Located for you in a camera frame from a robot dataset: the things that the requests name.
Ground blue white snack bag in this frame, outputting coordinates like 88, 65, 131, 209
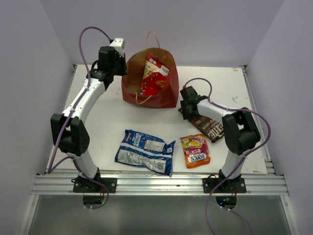
115, 130, 176, 177

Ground red paper bag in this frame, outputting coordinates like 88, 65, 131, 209
121, 44, 179, 108

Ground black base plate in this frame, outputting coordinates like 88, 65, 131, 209
202, 174, 247, 193
71, 173, 117, 193

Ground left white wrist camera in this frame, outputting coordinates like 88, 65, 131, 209
110, 38, 125, 57

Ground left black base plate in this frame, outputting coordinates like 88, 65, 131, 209
71, 173, 117, 193

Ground brown kettle chips bag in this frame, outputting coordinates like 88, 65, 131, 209
188, 116, 224, 143

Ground red assorted candy bag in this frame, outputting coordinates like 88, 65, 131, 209
140, 72, 166, 96

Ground red white chips bag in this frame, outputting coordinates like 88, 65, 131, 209
143, 52, 169, 79

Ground aluminium front rail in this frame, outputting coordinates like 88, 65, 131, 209
31, 170, 289, 196

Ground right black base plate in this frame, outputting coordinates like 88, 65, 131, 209
202, 174, 247, 193

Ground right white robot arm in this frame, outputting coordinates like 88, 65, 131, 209
180, 86, 261, 192

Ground orange Fox's candy bag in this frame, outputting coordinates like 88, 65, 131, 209
180, 134, 211, 168

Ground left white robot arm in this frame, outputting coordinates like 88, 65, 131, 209
50, 40, 127, 192

